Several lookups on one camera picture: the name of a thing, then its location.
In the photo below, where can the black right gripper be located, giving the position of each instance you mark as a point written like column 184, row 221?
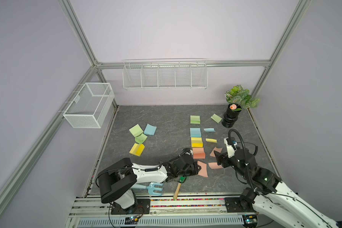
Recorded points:
column 219, row 157

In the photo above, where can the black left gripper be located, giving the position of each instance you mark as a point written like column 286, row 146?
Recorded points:
column 194, row 171

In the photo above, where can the pink memo pad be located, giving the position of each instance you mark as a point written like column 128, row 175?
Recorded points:
column 203, row 169
column 198, row 153

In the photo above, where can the torn pink memo page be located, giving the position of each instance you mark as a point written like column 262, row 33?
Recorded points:
column 215, row 149

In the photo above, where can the torn yellow memo page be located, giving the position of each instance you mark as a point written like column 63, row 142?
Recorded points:
column 211, row 140

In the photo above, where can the torn blue memo page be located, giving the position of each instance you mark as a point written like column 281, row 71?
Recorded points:
column 209, row 129

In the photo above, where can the light blue memo pad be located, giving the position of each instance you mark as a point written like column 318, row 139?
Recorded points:
column 150, row 130

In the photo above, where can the torn green memo page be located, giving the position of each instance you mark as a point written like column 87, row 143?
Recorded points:
column 216, row 118

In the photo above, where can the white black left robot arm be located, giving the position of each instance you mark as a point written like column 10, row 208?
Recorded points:
column 116, row 181

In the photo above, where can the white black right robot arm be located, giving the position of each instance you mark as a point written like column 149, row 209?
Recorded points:
column 269, row 195

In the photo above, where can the yellow fanned memo pad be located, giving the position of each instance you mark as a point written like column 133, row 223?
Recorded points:
column 137, row 149

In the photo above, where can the light green memo pad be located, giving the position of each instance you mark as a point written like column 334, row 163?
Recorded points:
column 136, row 131

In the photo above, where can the light blue garden fork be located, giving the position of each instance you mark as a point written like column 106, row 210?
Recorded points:
column 153, row 188

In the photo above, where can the black glossy vase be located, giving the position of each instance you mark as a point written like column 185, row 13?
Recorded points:
column 231, row 115

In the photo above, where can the green artificial plant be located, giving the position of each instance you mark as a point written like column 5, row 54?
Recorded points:
column 239, row 98

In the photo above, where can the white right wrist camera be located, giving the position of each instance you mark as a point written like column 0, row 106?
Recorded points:
column 230, row 147

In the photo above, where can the green garden rake wooden handle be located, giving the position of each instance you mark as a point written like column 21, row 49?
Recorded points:
column 180, row 182

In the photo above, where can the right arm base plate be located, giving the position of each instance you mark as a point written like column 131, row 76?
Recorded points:
column 235, row 205

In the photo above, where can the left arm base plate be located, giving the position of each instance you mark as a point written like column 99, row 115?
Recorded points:
column 141, row 206

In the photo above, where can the white wire shelf basket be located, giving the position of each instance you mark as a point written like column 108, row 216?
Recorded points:
column 166, row 74

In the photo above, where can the white wire side basket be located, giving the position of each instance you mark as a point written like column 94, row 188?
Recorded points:
column 90, row 106

